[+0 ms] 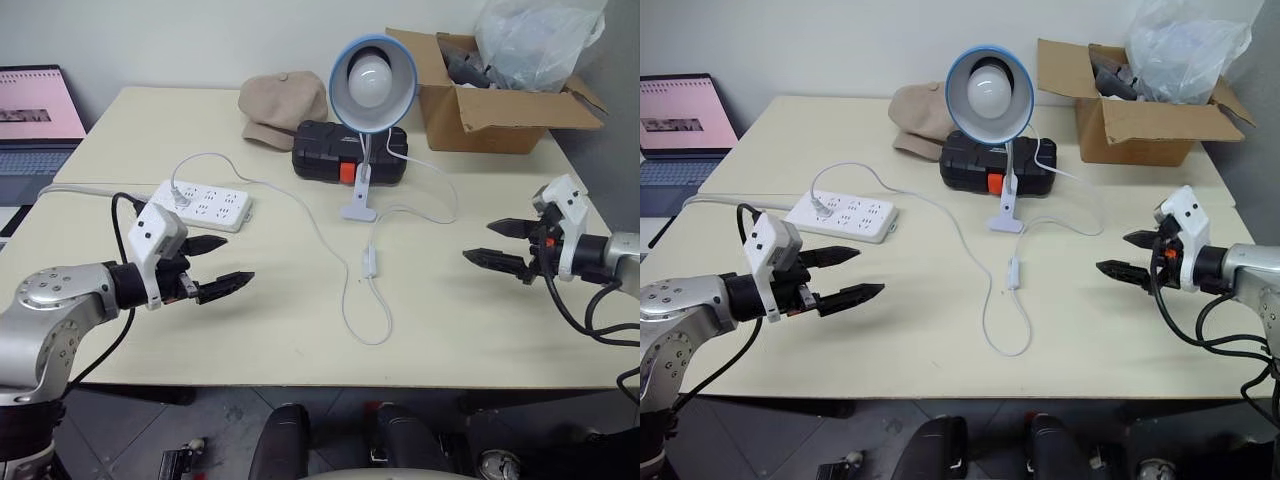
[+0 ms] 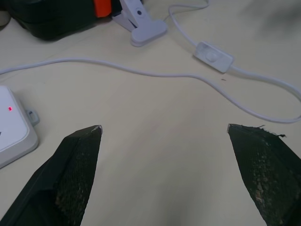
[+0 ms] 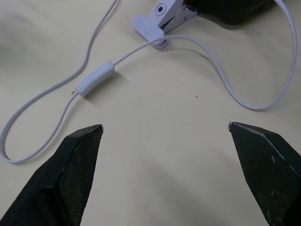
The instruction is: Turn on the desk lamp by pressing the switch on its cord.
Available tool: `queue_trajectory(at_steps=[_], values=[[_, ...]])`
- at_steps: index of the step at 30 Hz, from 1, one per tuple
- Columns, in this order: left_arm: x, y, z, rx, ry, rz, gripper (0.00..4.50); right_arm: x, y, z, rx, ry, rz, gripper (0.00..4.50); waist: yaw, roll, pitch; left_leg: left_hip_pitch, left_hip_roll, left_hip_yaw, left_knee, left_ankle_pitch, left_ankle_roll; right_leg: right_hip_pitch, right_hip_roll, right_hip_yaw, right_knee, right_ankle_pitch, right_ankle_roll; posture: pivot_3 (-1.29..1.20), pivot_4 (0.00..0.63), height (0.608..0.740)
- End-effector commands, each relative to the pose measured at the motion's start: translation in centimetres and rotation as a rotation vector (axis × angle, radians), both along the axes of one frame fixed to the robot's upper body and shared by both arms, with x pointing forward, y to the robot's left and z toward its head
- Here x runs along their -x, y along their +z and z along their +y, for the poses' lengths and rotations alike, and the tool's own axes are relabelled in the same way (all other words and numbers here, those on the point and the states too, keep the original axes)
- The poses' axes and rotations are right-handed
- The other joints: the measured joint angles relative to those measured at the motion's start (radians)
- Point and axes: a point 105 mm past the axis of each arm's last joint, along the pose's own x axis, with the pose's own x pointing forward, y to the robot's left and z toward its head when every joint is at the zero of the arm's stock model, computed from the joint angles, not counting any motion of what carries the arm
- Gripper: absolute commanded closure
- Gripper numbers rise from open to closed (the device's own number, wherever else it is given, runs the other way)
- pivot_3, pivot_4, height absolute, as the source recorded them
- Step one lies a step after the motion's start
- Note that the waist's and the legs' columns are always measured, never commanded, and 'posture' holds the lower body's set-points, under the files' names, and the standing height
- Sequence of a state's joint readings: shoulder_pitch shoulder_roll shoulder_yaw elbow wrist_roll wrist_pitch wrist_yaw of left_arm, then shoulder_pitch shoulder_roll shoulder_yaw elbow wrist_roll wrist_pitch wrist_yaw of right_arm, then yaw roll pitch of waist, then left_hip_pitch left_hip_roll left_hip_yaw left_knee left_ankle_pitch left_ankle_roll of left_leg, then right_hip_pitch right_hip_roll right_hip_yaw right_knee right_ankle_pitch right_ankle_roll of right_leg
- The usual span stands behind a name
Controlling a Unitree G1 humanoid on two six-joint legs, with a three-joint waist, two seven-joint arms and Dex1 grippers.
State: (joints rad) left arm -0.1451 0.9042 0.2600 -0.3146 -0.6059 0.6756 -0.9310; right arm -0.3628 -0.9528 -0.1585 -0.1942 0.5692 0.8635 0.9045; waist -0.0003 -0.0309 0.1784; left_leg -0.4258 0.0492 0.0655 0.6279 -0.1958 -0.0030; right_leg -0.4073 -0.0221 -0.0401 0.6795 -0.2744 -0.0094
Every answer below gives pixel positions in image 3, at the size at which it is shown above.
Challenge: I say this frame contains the white cable with inline switch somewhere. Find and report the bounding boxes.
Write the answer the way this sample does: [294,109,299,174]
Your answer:
[0,0,298,165]

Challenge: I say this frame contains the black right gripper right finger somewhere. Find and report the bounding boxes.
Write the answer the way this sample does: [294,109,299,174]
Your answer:
[228,121,301,226]

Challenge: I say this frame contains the white inline cable switch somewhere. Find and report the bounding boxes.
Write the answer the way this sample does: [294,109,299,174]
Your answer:
[74,60,116,98]

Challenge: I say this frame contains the black box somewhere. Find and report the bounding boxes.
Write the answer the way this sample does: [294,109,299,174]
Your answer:
[182,0,282,26]

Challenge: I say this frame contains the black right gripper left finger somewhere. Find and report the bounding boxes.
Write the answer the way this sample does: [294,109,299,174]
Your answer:
[0,124,104,226]

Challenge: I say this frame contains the white clip clamp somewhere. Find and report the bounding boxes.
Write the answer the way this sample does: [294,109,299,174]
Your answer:
[131,0,198,50]

